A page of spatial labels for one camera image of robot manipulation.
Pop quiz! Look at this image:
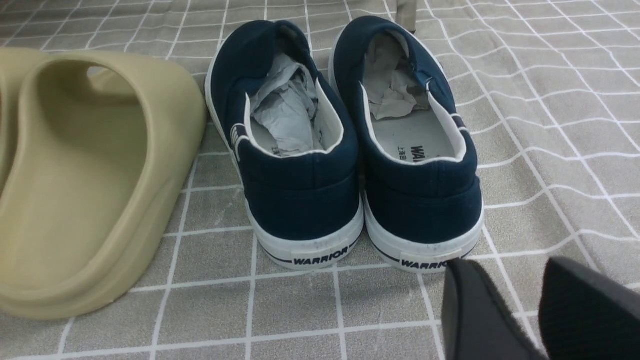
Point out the olive foam slipper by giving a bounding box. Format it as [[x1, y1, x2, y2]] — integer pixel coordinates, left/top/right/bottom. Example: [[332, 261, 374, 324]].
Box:
[[0, 47, 47, 191], [0, 50, 207, 320]]

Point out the navy slip-on shoe left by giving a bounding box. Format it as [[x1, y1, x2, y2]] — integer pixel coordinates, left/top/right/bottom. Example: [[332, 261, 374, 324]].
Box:
[[204, 20, 364, 271]]

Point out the navy slip-on shoe right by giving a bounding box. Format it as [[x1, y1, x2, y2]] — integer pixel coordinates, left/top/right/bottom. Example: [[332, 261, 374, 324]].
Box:
[[329, 16, 484, 274]]

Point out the silver metal shoe rack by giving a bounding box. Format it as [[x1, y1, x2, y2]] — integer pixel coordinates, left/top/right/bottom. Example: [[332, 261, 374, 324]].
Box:
[[395, 0, 418, 34]]

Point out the olive foam slipper right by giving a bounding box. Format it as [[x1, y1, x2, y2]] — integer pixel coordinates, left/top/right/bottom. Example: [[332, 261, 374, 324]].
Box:
[[0, 50, 207, 320]]

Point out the olive foam slipper left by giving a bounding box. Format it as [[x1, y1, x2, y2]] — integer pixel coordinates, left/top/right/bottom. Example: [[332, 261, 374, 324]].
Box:
[[0, 47, 47, 191]]

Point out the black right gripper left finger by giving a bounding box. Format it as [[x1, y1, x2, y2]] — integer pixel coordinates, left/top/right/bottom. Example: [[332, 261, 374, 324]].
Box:
[[442, 259, 546, 360]]

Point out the navy slip-on shoe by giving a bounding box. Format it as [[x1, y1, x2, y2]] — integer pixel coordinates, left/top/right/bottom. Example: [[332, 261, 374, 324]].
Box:
[[204, 20, 364, 271], [329, 16, 484, 274]]

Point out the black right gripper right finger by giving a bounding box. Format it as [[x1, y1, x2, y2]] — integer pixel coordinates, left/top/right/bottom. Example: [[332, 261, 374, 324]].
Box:
[[538, 257, 640, 360]]

